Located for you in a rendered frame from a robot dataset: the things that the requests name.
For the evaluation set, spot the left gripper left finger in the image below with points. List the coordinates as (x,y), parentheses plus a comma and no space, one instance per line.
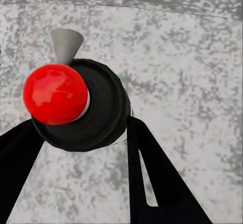
(19,149)

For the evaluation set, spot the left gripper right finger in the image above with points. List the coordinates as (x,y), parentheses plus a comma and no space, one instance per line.
(176,203)

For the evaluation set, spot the pesticide atomizer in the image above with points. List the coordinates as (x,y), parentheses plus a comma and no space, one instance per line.
(77,105)

